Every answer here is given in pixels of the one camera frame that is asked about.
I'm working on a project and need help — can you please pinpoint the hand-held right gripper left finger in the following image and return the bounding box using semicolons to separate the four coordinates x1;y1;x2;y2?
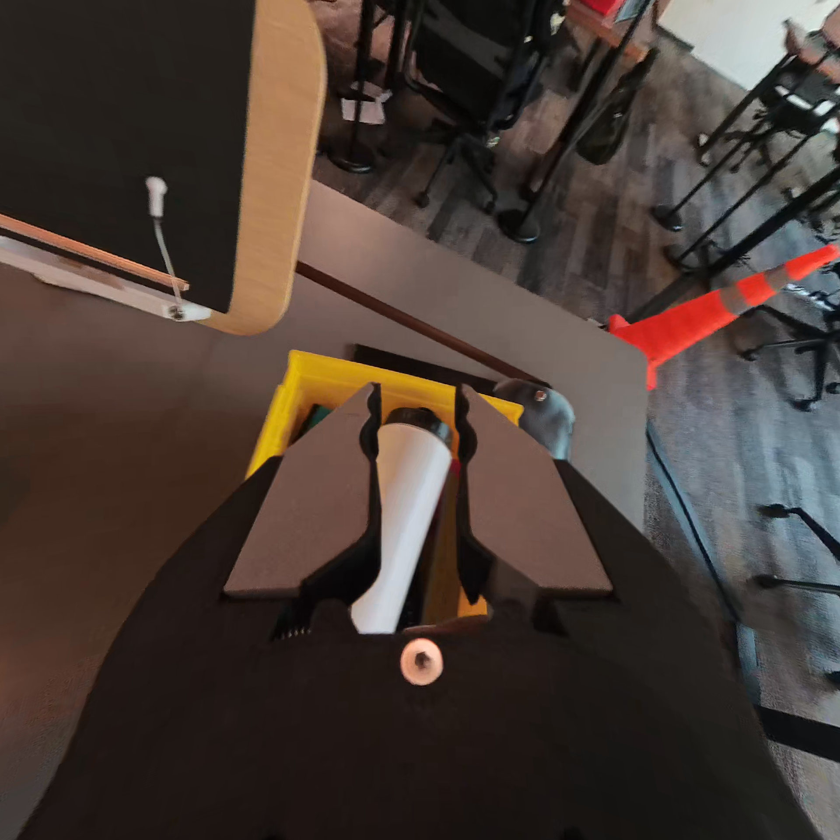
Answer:
222;381;384;603

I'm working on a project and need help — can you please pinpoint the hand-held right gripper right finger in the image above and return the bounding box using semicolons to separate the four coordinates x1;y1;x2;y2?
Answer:
453;382;616;606

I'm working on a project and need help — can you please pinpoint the yellow plastic bin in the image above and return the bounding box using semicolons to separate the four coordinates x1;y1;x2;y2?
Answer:
245;349;526;622

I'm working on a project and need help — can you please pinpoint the shiny black clamp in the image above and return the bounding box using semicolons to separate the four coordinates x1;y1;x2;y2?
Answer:
492;377;578;462

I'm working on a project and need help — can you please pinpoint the orange traffic cone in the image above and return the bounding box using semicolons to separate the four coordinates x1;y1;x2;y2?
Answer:
605;243;840;392

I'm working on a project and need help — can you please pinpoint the black pole round base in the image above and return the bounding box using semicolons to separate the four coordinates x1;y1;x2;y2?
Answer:
497;0;660;245
327;0;396;175
654;62;805;232

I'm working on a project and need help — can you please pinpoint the black bag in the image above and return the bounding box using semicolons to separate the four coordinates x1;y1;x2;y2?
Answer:
576;47;659;166

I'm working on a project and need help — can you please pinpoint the white paper sheet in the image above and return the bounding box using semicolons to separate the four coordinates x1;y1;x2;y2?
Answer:
340;91;387;126

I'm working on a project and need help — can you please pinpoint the black office chair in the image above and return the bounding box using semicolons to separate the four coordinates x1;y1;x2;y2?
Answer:
392;0;568;214

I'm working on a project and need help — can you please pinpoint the black wooden book stand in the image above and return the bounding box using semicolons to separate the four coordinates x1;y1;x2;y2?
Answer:
0;0;329;337

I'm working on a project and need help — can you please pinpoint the wire page holder white tip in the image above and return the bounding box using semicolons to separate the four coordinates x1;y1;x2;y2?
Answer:
144;175;189;322

